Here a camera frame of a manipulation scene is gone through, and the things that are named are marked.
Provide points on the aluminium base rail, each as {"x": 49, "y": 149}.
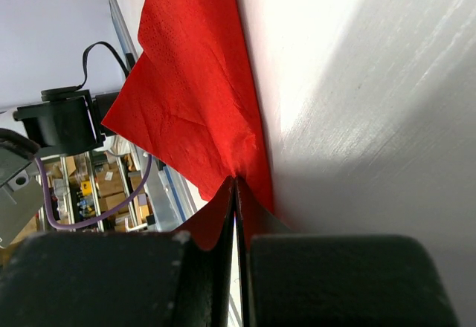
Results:
{"x": 139, "y": 116}

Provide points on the red paper napkin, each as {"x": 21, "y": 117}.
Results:
{"x": 200, "y": 50}

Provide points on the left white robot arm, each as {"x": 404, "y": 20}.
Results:
{"x": 68, "y": 121}

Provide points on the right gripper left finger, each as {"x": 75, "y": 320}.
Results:
{"x": 177, "y": 278}

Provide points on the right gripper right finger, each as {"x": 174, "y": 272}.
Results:
{"x": 294, "y": 279}

